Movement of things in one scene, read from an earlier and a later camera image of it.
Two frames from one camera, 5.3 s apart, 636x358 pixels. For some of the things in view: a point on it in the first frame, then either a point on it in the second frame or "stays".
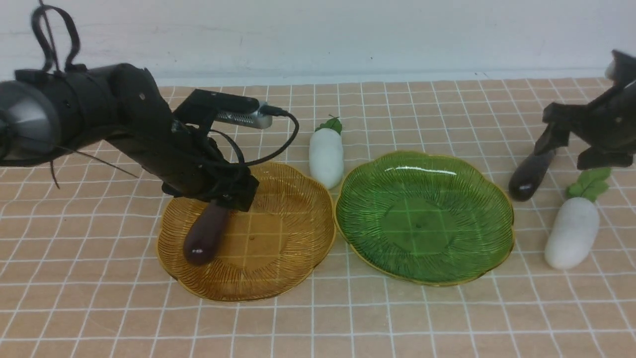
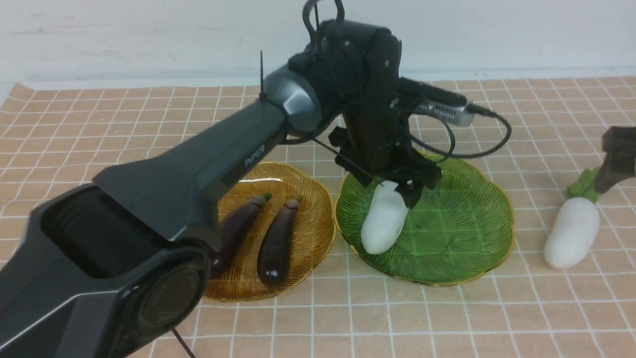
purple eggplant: (205, 238) → (238, 224)
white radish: (575, 227) stays
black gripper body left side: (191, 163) → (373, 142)
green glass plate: (424, 218) stays
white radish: (326, 153) → (384, 219)
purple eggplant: (527, 178) → (275, 251)
